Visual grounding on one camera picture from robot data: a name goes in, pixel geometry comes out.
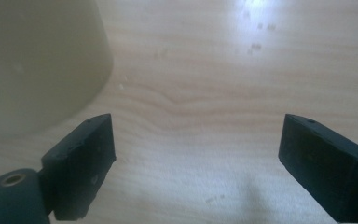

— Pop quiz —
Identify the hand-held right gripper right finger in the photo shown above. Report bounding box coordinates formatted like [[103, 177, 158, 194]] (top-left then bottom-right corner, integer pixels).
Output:
[[277, 113, 358, 224]]

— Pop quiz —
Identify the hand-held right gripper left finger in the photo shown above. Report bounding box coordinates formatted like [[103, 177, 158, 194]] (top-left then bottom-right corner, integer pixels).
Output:
[[40, 113, 117, 222]]

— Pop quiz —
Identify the cream plastic container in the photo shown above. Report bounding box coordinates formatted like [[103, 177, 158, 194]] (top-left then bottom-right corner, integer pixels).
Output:
[[0, 0, 115, 138]]

